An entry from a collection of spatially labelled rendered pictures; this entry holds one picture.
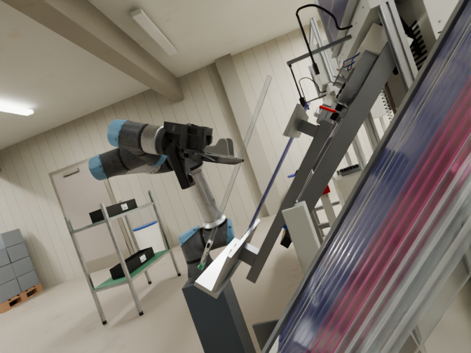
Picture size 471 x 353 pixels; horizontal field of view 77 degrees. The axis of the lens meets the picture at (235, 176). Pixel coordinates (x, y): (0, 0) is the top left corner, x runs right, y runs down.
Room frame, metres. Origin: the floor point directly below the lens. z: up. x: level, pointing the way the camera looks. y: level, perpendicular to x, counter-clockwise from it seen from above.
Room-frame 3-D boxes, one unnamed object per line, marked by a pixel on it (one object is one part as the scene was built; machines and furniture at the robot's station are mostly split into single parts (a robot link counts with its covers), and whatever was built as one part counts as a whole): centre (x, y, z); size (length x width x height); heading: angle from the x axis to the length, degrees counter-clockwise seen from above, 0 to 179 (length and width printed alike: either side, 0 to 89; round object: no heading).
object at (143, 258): (3.23, 1.35, 0.41); 0.57 x 0.17 x 0.11; 166
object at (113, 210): (3.23, 1.35, 1.01); 0.57 x 0.17 x 0.11; 166
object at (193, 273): (1.41, 0.30, 0.60); 0.15 x 0.15 x 0.10
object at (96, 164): (1.10, 0.32, 1.12); 0.49 x 0.11 x 0.12; 175
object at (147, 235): (5.49, 1.88, 0.30); 0.50 x 0.48 x 0.59; 84
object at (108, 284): (3.23, 1.35, 0.55); 0.91 x 0.46 x 1.10; 166
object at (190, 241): (1.41, 0.29, 0.72); 0.13 x 0.12 x 0.14; 85
